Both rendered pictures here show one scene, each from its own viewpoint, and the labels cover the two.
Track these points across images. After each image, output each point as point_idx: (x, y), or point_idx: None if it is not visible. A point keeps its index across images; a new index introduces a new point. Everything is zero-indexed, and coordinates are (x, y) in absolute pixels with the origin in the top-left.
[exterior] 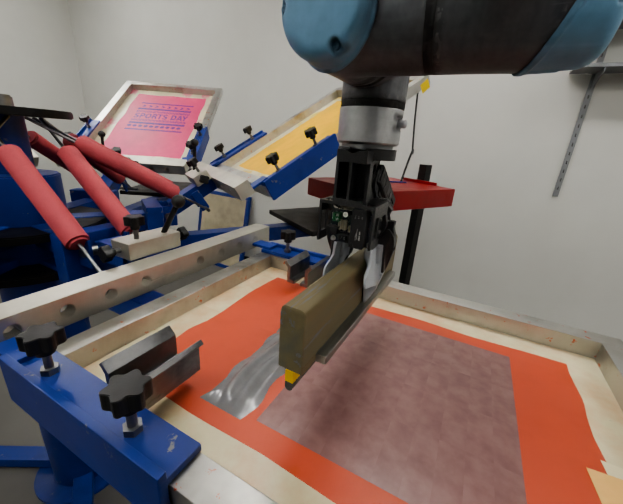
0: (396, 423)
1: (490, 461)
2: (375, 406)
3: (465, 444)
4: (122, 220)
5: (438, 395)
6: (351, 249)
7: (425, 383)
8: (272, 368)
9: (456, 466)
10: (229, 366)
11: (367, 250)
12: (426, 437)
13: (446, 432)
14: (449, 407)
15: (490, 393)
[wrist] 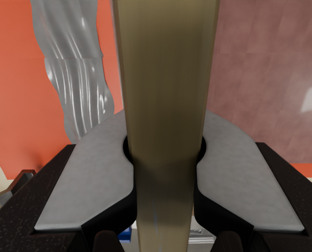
0: (239, 113)
1: None
2: (216, 105)
3: (305, 103)
4: None
5: (290, 49)
6: (135, 190)
7: (276, 35)
8: (98, 119)
9: (290, 126)
10: (62, 135)
11: None
12: (267, 114)
13: (288, 99)
14: (301, 62)
15: None
